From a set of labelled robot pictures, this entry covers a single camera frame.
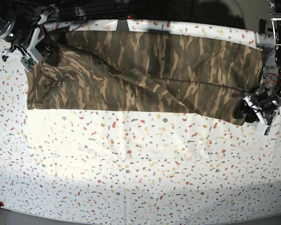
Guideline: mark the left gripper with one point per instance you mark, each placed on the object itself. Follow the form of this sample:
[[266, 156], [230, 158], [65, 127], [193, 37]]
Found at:
[[258, 107]]

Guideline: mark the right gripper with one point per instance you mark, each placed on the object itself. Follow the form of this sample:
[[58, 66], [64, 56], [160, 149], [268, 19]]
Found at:
[[31, 42]]

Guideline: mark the camouflage T-shirt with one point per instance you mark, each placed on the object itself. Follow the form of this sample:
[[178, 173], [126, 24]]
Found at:
[[145, 72]]

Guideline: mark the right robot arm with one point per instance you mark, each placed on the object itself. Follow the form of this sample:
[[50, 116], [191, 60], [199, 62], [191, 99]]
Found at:
[[24, 11]]

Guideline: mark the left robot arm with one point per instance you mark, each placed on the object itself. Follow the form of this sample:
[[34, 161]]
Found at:
[[275, 12]]

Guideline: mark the terrazzo patterned table cloth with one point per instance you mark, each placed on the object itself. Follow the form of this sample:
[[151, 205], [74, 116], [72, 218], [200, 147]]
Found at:
[[132, 168]]

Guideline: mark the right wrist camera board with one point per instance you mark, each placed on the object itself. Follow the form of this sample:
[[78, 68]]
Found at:
[[28, 63]]

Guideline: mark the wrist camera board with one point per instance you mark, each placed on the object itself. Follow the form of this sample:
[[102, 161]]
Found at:
[[28, 63], [266, 131]]

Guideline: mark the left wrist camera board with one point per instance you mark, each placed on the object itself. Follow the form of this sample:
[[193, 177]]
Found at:
[[266, 131]]

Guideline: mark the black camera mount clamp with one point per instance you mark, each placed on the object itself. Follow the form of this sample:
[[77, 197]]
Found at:
[[122, 25]]

